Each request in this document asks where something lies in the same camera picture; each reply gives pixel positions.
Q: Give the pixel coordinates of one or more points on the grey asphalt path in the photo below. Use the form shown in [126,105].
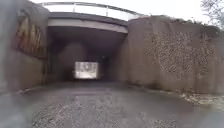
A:
[110,106]

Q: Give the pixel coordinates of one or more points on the concrete bridge with railing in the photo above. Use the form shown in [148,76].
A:
[87,20]

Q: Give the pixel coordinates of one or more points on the leaf litter ground strip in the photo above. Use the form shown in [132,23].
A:
[204,99]

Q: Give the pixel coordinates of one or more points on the bare tree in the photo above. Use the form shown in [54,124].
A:
[215,10]

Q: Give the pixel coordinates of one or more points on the concrete wall with ivy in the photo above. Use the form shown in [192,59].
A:
[173,56]

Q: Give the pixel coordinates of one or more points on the concrete wall with mural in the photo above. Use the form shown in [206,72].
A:
[23,63]

